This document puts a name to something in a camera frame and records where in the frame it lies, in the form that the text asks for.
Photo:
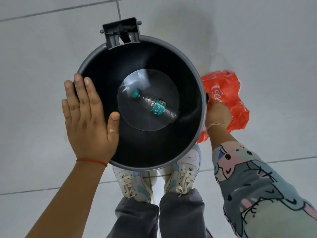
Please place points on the person's right hand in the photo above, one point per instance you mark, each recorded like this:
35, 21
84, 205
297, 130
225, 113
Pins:
218, 112

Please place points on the person's left hand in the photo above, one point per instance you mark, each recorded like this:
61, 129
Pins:
89, 126

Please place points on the red plastic wrapper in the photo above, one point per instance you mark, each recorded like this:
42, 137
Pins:
227, 89

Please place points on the clear bottle teal label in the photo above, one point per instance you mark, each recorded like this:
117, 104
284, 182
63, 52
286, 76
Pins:
158, 109

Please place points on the black round trash bin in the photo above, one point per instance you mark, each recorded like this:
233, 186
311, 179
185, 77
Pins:
148, 151

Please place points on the person's left forearm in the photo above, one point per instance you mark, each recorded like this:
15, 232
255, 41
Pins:
69, 200

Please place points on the person's right forearm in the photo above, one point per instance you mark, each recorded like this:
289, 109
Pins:
219, 137

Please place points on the pastel right sneaker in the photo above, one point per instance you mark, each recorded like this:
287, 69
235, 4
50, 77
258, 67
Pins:
185, 171

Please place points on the pastel sneaker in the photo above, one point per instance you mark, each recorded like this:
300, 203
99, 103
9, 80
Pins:
185, 171
128, 180

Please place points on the pastel left sneaker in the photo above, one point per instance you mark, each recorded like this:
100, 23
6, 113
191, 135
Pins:
128, 180

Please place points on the colourful cartoon print shirt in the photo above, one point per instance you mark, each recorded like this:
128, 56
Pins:
260, 195

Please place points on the grey trousers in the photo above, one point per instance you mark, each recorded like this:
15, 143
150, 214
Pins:
178, 215

